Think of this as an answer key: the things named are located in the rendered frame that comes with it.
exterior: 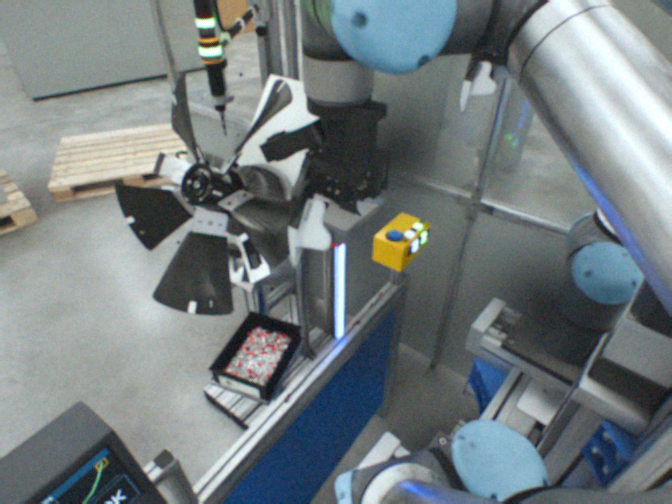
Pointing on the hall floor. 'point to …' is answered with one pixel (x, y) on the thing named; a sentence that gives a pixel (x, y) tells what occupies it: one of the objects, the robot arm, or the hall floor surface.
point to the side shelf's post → (329, 286)
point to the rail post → (393, 355)
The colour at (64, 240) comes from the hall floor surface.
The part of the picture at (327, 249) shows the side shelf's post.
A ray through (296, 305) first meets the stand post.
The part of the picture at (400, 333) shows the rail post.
